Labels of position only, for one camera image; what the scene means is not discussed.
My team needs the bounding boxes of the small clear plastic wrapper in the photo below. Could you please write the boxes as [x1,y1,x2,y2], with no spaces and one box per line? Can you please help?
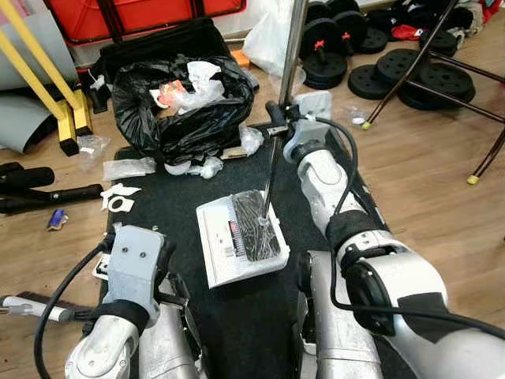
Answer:
[77,134,111,155]

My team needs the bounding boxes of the red folded table dark frame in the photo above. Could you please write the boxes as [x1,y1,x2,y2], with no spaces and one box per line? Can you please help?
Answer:
[43,0,247,44]

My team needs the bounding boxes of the crumpled white plastic wrap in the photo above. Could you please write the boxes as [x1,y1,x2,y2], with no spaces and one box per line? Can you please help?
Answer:
[170,61,226,115]

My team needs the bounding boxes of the long clear plastic bag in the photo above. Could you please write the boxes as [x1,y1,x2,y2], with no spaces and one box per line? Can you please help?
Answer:
[103,156,157,182]

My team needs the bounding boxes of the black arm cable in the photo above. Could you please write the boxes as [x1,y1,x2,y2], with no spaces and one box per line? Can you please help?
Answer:
[312,117,505,340]
[33,237,115,379]

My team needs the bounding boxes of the silver robot left leg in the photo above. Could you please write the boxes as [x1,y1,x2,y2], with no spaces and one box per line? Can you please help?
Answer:
[138,272,208,379]

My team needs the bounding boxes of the black floor mat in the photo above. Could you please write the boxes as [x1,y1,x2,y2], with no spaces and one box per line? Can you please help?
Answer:
[99,118,419,379]

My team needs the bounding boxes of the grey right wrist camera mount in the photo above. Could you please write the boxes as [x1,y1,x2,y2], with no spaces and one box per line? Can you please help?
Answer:
[294,91,334,139]

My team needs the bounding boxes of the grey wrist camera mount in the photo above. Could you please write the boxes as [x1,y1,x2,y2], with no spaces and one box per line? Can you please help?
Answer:
[294,91,334,139]
[107,225,166,305]

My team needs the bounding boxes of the yellow metal exercise frame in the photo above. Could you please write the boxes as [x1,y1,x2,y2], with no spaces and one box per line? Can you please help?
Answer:
[0,0,94,156]

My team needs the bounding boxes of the crumpled white tissue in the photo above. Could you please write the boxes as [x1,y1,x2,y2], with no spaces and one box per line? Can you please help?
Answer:
[166,156,226,180]
[239,125,265,156]

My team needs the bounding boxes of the black fabric case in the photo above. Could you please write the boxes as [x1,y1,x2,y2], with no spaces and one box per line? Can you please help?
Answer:
[99,17,234,80]

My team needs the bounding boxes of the small blue packet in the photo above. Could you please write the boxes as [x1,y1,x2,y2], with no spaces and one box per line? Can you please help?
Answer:
[47,209,69,232]

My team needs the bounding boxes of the silver robot right leg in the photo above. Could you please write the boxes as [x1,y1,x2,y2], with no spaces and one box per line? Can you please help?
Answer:
[298,251,387,379]

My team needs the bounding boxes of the silver robot leg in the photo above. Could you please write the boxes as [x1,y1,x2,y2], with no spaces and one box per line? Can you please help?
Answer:
[298,251,387,379]
[138,272,208,379]

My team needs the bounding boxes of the white torn paper scrap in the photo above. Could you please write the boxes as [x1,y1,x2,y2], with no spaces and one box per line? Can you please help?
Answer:
[101,183,143,200]

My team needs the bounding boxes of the black weight plate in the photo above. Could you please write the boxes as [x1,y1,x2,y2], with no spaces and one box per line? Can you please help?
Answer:
[398,63,476,111]
[375,49,427,86]
[347,63,395,99]

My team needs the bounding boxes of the dark table leg yellow foot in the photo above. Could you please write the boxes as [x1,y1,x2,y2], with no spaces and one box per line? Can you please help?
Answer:
[467,130,505,186]
[361,0,458,129]

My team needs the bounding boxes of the white-handled broom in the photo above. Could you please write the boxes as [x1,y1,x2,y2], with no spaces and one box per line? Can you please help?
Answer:
[0,291,80,323]

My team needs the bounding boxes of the black garbage bag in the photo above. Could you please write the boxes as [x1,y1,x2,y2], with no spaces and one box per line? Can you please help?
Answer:
[112,54,257,165]

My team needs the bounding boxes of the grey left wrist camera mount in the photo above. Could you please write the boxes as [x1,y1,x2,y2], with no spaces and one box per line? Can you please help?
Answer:
[107,225,166,305]

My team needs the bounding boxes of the large translucent plastic bag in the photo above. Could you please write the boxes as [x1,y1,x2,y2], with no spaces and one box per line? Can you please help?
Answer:
[241,0,305,78]

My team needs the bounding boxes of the grey rolled mat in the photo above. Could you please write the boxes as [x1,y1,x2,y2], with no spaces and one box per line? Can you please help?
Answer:
[0,12,80,155]

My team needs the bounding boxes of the white paper tag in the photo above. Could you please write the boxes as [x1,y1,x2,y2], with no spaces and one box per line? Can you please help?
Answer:
[93,253,111,281]

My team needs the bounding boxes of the small red item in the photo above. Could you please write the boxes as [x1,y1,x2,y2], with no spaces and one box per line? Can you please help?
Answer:
[391,24,423,42]

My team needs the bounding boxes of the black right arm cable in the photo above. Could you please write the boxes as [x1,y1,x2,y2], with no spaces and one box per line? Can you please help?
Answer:
[312,117,505,340]

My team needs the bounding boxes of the dark metal table brace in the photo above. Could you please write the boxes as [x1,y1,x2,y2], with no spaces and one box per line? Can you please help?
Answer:
[417,77,505,125]
[430,51,505,84]

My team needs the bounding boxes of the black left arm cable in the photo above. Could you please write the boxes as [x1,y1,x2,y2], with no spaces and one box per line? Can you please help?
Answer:
[33,237,115,379]

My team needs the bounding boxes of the red white wrapper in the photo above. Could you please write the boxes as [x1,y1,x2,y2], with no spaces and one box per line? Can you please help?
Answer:
[150,79,186,110]

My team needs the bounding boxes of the white paper ring scrap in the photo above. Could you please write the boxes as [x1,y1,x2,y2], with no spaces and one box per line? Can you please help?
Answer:
[103,197,137,214]

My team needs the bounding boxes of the small orange block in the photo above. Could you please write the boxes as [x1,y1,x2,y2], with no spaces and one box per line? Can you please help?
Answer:
[231,50,252,70]

